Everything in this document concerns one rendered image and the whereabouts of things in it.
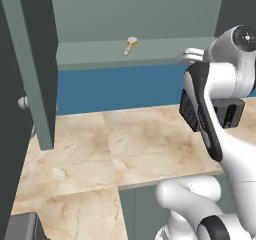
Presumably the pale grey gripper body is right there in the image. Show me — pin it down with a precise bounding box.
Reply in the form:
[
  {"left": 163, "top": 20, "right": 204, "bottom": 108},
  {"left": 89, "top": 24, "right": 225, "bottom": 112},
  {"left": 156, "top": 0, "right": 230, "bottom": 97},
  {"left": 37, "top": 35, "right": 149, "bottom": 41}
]
[{"left": 177, "top": 47, "right": 206, "bottom": 65}]

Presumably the beige dish brush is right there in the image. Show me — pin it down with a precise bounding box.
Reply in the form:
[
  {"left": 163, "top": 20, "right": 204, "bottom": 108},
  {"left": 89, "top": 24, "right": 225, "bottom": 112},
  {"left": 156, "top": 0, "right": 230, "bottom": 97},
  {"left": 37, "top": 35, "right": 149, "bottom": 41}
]
[{"left": 123, "top": 36, "right": 140, "bottom": 57}]

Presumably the dark green cabinet door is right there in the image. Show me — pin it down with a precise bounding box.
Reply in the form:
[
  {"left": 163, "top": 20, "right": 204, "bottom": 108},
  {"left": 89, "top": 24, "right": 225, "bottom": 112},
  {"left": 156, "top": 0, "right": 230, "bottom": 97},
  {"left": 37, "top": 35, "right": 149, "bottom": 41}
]
[
  {"left": 0, "top": 0, "right": 36, "bottom": 225},
  {"left": 214, "top": 0, "right": 256, "bottom": 39}
]

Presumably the grey-green cabinet door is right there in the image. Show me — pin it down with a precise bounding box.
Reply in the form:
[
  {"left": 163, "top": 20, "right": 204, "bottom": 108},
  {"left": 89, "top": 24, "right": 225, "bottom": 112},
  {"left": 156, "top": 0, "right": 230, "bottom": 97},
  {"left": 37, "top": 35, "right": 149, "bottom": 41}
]
[{"left": 0, "top": 0, "right": 60, "bottom": 151}]

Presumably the grey-green base cabinet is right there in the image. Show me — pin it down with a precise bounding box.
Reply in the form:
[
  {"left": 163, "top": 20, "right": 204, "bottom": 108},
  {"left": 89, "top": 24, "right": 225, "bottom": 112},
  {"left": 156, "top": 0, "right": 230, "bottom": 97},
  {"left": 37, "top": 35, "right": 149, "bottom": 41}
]
[{"left": 118, "top": 173, "right": 238, "bottom": 240}]

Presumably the white round door knob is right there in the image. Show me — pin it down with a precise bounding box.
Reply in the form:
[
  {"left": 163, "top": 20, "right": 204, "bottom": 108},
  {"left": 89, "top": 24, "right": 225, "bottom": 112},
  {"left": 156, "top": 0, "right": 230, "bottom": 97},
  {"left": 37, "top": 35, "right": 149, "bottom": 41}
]
[{"left": 17, "top": 95, "right": 31, "bottom": 111}]

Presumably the black toaster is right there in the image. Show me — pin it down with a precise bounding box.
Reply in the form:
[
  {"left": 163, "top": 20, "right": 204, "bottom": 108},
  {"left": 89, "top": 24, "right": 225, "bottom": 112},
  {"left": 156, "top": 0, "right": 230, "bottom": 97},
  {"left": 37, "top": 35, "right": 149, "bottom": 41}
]
[{"left": 178, "top": 88, "right": 246, "bottom": 134}]

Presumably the grey metal fixture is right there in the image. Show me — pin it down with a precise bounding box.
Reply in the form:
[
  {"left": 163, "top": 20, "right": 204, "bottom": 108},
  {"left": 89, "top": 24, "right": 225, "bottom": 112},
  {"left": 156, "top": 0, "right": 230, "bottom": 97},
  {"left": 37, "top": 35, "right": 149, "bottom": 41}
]
[{"left": 2, "top": 211, "right": 46, "bottom": 240}]

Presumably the grey-green wall cabinet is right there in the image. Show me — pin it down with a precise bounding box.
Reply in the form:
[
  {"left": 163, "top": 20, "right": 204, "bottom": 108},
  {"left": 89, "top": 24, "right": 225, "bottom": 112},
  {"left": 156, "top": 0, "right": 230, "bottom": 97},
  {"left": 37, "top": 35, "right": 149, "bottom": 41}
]
[{"left": 43, "top": 0, "right": 256, "bottom": 73}]

